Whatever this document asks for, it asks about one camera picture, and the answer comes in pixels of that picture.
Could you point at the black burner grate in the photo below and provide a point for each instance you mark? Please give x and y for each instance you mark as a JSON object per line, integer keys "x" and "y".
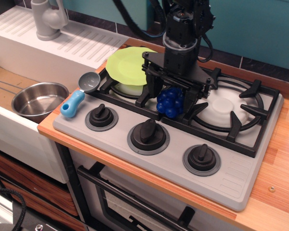
{"x": 250, "y": 139}
{"x": 141, "y": 104}

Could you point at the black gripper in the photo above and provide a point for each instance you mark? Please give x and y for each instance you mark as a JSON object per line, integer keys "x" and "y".
{"x": 178, "y": 62}

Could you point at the white burner cap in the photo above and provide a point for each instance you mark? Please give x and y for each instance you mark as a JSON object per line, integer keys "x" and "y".
{"x": 132, "y": 90}
{"x": 221, "y": 103}

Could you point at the grey toy stove top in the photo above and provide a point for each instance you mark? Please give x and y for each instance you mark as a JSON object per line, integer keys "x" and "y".
{"x": 230, "y": 186}

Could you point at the black oven door handle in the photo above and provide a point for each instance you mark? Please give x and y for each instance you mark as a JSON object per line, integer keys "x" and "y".
{"x": 93, "y": 175}

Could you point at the toy oven door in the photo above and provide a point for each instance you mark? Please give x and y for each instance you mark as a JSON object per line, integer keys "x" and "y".
{"x": 126, "y": 204}

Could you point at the black right stove knob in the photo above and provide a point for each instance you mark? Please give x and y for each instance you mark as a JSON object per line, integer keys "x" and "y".
{"x": 201, "y": 160}

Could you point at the black left stove knob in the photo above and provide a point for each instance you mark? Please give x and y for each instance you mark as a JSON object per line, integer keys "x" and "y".
{"x": 101, "y": 118}

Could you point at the black left burner grate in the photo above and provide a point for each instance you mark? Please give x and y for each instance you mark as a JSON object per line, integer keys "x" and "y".
{"x": 141, "y": 104}

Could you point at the black middle stove knob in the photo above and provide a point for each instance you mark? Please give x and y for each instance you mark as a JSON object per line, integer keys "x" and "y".
{"x": 148, "y": 138}

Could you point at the grey toy faucet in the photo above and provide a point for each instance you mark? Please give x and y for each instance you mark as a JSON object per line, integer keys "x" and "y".
{"x": 48, "y": 21}

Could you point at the black right burner grate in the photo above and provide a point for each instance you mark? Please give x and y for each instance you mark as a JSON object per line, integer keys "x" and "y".
{"x": 250, "y": 139}

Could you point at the grey spoon with blue handle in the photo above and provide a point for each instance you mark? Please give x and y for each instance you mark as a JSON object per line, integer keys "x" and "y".
{"x": 88, "y": 82}

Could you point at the blue toy blueberry cluster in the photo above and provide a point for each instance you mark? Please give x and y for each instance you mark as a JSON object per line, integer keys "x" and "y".
{"x": 170, "y": 102}

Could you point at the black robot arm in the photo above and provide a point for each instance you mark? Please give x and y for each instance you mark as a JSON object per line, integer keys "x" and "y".
{"x": 184, "y": 25}

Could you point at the white left burner cap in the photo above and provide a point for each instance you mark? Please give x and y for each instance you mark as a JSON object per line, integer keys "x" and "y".
{"x": 132, "y": 90}

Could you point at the light green plate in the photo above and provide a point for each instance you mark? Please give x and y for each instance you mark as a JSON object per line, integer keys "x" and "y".
{"x": 125, "y": 66}

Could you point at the black stove knob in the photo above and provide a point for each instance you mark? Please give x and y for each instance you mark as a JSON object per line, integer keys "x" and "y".
{"x": 148, "y": 138}
{"x": 201, "y": 160}
{"x": 101, "y": 118}

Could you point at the wooden drawer front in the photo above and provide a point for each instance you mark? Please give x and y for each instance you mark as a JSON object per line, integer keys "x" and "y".
{"x": 49, "y": 198}

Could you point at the white right burner cap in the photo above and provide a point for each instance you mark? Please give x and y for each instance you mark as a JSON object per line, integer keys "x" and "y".
{"x": 221, "y": 103}

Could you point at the stainless steel pot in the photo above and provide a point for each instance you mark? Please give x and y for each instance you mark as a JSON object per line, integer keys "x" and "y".
{"x": 37, "y": 101}

